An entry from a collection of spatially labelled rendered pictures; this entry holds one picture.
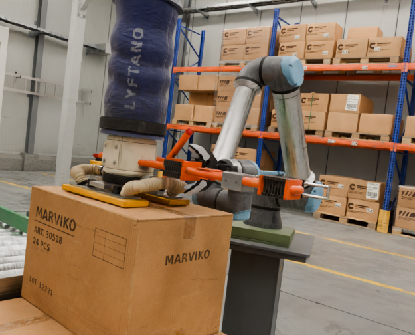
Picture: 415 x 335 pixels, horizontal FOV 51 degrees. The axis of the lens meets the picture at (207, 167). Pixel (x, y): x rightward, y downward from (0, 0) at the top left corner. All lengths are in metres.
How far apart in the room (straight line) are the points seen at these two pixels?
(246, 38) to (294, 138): 8.21
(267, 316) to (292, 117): 0.93
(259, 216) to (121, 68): 1.02
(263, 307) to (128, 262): 1.07
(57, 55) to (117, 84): 10.97
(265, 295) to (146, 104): 1.12
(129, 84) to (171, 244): 0.53
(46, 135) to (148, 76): 10.84
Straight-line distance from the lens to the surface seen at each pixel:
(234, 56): 10.04
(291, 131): 1.84
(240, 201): 1.53
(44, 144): 12.19
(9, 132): 11.68
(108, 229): 1.26
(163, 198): 1.45
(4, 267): 2.08
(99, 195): 1.39
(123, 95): 1.42
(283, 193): 1.08
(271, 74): 1.75
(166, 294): 1.29
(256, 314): 2.16
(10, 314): 1.60
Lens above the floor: 1.15
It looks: 3 degrees down
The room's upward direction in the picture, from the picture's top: 7 degrees clockwise
